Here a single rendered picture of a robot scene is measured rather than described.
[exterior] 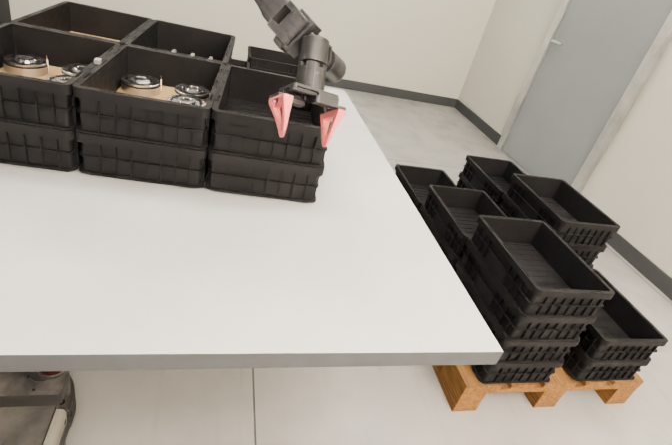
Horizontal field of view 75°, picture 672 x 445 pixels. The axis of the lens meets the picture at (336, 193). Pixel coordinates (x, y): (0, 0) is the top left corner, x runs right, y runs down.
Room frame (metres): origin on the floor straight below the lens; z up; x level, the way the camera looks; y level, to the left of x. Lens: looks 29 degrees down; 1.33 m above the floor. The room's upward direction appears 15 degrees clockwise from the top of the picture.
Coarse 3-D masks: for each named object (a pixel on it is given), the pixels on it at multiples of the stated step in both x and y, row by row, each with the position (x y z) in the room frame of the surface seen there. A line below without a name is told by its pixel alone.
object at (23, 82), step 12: (12, 24) 1.17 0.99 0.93; (72, 36) 1.21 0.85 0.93; (84, 36) 1.23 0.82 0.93; (0, 72) 0.84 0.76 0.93; (84, 72) 0.97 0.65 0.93; (0, 84) 0.83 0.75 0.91; (12, 84) 0.84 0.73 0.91; (24, 84) 0.85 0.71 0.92; (36, 84) 0.85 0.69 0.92; (48, 84) 0.86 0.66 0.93; (60, 84) 0.86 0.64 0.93
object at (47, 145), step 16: (0, 128) 0.83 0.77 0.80; (16, 128) 0.84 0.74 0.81; (32, 128) 0.85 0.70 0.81; (48, 128) 0.86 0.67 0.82; (0, 144) 0.83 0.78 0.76; (16, 144) 0.85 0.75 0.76; (32, 144) 0.86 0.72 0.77; (48, 144) 0.86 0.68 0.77; (64, 144) 0.87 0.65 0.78; (80, 144) 0.92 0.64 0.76; (0, 160) 0.83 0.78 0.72; (16, 160) 0.85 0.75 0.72; (32, 160) 0.85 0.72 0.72; (48, 160) 0.86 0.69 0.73; (64, 160) 0.87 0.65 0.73; (80, 160) 0.92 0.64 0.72
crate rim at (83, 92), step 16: (144, 48) 1.26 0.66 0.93; (224, 64) 1.32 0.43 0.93; (80, 80) 0.91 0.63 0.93; (80, 96) 0.87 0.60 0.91; (96, 96) 0.88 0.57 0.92; (112, 96) 0.89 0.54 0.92; (128, 96) 0.90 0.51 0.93; (176, 112) 0.92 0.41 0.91; (192, 112) 0.93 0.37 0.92; (208, 112) 0.95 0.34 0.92
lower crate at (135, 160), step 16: (96, 144) 0.88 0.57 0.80; (112, 144) 0.89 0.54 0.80; (128, 144) 0.90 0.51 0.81; (144, 144) 0.91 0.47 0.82; (160, 144) 0.92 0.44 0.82; (208, 144) 0.98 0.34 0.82; (96, 160) 0.89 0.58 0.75; (112, 160) 0.90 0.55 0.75; (128, 160) 0.91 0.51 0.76; (144, 160) 0.92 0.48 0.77; (160, 160) 0.92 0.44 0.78; (176, 160) 0.94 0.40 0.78; (192, 160) 0.95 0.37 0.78; (208, 160) 1.08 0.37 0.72; (112, 176) 0.89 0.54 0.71; (128, 176) 0.91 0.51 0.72; (144, 176) 0.92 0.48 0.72; (160, 176) 0.92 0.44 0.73; (176, 176) 0.94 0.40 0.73; (192, 176) 0.95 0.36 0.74
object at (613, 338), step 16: (608, 304) 1.52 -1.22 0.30; (624, 304) 1.47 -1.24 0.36; (608, 320) 1.46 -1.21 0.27; (624, 320) 1.44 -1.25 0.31; (640, 320) 1.39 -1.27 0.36; (592, 336) 1.25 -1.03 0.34; (608, 336) 1.36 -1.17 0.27; (624, 336) 1.38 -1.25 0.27; (640, 336) 1.36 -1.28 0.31; (656, 336) 1.32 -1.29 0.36; (576, 352) 1.25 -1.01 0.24; (592, 352) 1.21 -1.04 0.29; (608, 352) 1.21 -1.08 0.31; (624, 352) 1.24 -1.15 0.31; (640, 352) 1.26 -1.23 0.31; (576, 368) 1.22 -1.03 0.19; (592, 368) 1.22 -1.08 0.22; (608, 368) 1.24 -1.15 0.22; (624, 368) 1.26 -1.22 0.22
